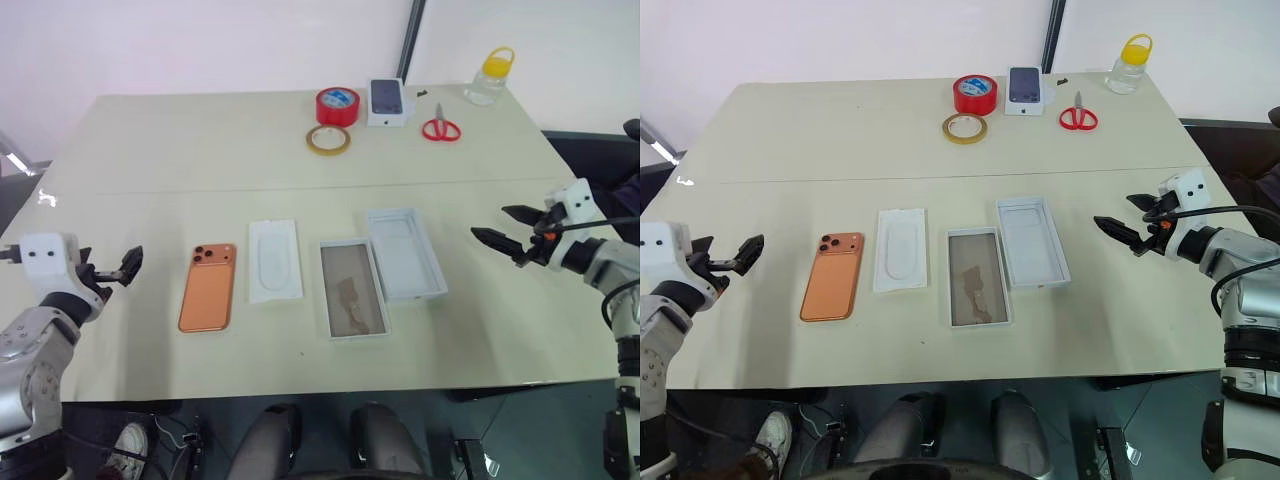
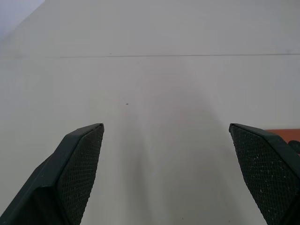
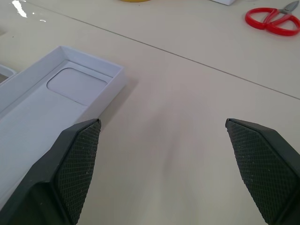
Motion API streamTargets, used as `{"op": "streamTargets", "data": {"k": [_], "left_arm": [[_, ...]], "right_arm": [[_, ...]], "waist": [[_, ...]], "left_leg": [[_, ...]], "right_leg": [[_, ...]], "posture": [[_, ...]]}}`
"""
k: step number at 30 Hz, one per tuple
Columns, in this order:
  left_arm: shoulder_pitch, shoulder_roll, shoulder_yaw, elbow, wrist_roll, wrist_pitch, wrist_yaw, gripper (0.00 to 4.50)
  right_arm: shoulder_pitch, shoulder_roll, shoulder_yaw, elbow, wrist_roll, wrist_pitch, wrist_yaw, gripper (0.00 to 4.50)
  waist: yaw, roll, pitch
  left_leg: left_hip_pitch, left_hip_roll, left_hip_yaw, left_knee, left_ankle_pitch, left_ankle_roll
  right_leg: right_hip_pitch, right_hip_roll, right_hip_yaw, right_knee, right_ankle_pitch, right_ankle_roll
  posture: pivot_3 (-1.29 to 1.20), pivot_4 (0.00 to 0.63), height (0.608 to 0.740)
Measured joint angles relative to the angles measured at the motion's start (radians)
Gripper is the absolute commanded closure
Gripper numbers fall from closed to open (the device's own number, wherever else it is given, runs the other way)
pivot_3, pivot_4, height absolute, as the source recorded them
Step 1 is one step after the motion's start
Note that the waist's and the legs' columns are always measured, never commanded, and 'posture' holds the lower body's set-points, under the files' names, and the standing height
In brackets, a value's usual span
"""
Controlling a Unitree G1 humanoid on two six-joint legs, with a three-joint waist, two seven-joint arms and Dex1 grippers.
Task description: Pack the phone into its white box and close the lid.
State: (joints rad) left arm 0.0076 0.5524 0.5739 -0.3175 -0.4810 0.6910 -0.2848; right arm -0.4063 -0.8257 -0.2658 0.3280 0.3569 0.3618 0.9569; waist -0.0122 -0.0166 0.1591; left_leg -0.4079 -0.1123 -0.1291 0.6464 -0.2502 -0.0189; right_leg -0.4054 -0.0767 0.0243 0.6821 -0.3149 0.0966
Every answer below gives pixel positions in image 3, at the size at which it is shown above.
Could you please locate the white object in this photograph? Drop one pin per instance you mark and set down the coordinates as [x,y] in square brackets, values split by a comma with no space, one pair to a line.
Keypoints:
[222,2]

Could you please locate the yellow tape roll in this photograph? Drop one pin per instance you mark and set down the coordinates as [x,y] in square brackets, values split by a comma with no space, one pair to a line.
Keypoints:
[134,0]

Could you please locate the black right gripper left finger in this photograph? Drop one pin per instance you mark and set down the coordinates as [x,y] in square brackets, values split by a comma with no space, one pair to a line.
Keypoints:
[68,173]

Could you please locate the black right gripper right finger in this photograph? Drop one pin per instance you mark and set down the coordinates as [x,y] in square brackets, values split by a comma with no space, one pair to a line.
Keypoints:
[264,164]

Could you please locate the white box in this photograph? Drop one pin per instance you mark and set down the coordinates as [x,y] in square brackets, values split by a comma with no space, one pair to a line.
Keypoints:
[47,100]

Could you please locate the white box lid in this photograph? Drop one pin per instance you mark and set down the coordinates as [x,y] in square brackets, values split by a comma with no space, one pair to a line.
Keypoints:
[5,74]

